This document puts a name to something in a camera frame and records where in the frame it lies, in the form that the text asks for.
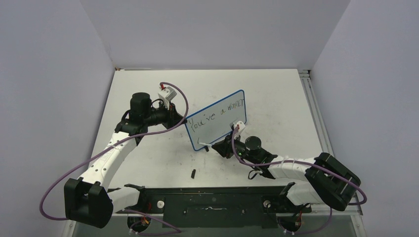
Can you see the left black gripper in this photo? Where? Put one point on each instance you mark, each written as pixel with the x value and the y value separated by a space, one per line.
pixel 172 117

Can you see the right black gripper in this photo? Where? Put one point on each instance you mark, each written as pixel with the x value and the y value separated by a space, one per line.
pixel 225 146

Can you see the white marker pen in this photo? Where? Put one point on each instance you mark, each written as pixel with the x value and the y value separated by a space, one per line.
pixel 205 144

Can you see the blue framed whiteboard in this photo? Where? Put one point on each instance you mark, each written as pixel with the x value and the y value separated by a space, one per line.
pixel 214 121

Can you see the black marker cap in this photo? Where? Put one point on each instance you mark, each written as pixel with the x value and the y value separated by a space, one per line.
pixel 193 173

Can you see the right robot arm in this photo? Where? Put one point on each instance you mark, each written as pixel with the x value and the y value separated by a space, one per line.
pixel 323 178

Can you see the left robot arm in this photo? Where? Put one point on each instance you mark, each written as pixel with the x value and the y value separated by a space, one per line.
pixel 127 136

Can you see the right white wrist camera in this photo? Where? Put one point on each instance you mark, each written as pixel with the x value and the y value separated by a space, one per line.
pixel 237 128

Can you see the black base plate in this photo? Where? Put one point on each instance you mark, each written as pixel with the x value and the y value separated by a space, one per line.
pixel 204 215

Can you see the aluminium rail right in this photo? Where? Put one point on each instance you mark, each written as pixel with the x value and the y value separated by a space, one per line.
pixel 321 129

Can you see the aluminium rail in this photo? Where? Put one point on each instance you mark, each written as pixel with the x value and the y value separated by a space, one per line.
pixel 98 203
pixel 321 129

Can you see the aluminium rail front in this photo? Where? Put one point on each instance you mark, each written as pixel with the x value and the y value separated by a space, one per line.
pixel 98 203

